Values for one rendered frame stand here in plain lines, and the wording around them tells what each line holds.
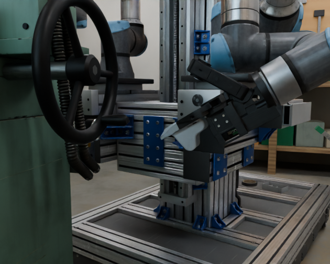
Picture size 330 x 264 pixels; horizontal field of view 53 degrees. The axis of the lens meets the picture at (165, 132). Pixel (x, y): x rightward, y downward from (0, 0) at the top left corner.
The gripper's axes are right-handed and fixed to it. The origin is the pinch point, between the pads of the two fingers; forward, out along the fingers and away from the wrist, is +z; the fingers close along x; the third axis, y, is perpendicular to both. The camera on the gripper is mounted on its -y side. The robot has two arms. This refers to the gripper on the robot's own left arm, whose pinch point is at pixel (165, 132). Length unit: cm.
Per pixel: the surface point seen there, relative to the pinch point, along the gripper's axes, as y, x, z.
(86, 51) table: -34.0, 30.9, 19.2
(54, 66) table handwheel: -21.5, -3.5, 12.1
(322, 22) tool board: -29, 311, -103
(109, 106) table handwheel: -11.4, 7.6, 11.0
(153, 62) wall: -92, 327, 73
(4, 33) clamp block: -32.6, -4.0, 18.3
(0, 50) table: -29.2, -6.0, 19.5
